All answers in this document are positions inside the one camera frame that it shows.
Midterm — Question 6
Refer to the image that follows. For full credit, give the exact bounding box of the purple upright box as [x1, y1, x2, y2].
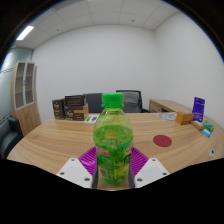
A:
[191, 96, 206, 123]

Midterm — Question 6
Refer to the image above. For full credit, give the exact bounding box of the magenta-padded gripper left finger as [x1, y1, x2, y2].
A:
[56, 146, 98, 189]

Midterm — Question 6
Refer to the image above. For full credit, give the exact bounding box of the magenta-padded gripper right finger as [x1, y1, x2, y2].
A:
[128, 146, 170, 189]

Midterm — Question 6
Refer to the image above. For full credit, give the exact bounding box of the green drink bottle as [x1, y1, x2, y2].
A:
[92, 92, 134, 187]

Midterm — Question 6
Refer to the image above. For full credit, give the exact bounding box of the rectangular ceiling light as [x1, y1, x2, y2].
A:
[15, 25, 35, 42]

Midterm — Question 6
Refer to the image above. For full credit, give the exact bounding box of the tan cardboard box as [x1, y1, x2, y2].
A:
[64, 103, 90, 122]

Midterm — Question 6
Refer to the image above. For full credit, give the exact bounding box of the flat round red coaster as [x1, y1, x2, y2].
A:
[152, 134, 173, 148]

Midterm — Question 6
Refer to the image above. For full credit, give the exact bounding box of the small yellow box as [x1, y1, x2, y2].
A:
[190, 120, 205, 131]

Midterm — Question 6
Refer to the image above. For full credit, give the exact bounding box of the grey mesh office chair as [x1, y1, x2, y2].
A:
[115, 89, 150, 114]

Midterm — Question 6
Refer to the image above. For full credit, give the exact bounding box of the white printed leaflet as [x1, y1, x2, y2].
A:
[83, 114, 100, 124]

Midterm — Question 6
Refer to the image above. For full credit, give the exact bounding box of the orange cardboard box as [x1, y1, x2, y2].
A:
[175, 110, 195, 126]

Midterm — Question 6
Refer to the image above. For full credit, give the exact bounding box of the black office chair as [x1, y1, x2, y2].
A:
[84, 92, 104, 114]

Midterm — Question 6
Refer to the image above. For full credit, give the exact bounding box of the wooden side desk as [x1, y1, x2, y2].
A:
[148, 98, 194, 114]

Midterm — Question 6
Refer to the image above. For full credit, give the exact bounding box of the small blue box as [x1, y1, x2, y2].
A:
[201, 128, 212, 138]

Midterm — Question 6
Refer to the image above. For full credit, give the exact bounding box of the wooden glass-door cabinet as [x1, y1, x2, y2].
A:
[9, 61, 41, 137]

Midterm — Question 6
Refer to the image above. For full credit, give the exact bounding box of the wide dark brown carton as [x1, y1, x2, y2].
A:
[64, 94, 87, 108]

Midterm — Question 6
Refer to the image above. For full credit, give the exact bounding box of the black leather sofa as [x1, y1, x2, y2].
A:
[0, 116, 24, 159]

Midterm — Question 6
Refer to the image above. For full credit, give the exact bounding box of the tall dark brown carton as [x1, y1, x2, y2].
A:
[51, 98, 66, 120]

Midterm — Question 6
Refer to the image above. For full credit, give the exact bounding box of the sheet with round print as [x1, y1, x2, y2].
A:
[158, 111, 178, 122]

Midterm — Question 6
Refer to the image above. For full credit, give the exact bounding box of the green flat box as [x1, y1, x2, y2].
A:
[201, 119, 215, 134]

